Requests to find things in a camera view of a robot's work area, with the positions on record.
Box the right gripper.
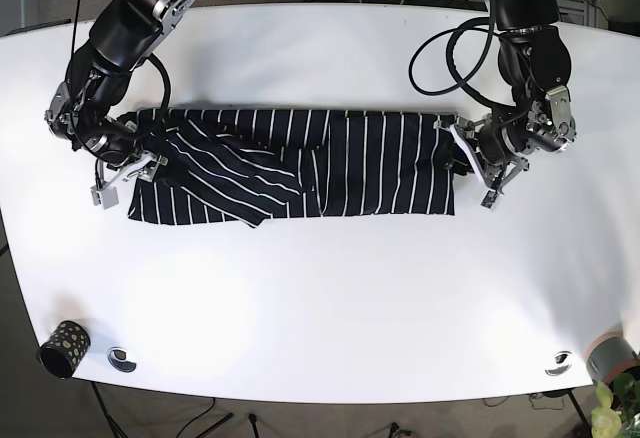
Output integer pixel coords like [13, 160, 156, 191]
[90, 144, 168, 209]

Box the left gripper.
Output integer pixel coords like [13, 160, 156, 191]
[434, 114, 533, 209]

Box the navy white-striped T-shirt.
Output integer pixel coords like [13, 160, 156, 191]
[128, 109, 454, 227]

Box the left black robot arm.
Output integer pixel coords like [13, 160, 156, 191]
[434, 0, 577, 209]

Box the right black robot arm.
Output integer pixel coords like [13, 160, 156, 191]
[45, 0, 195, 209]

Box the left silver table grommet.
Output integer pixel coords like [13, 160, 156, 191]
[107, 347, 137, 373]

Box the silver table grommet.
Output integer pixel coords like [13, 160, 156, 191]
[544, 350, 574, 377]
[107, 347, 137, 373]

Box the right silver table grommet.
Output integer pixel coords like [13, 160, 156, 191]
[544, 350, 574, 377]

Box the black gold-dotted cup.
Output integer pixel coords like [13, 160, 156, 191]
[37, 320, 91, 380]

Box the grey flower pot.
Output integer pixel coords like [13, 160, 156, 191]
[585, 333, 639, 385]

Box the green potted plant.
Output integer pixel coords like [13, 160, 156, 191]
[591, 372, 639, 438]

